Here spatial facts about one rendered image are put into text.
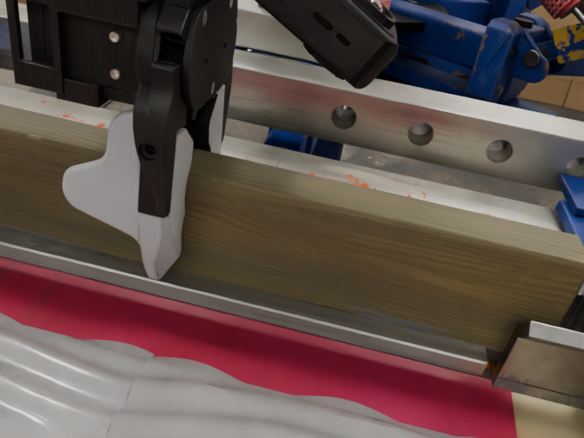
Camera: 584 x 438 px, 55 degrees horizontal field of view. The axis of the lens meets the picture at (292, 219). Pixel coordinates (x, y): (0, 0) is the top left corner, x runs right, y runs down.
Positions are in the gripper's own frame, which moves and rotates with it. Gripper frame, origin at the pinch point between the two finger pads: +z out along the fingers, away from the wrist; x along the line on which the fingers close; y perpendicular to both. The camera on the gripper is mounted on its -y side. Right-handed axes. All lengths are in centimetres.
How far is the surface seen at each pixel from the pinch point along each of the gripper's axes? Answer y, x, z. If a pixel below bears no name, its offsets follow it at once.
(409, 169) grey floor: -38, -233, 101
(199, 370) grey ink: -2.7, 4.7, 5.2
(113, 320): 3.3, 2.5, 5.3
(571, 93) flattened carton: -152, -396, 90
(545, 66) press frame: -32, -60, 0
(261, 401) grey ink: -6.5, 6.0, 4.8
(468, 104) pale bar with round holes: -17.1, -24.0, -3.3
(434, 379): -15.8, 0.8, 5.4
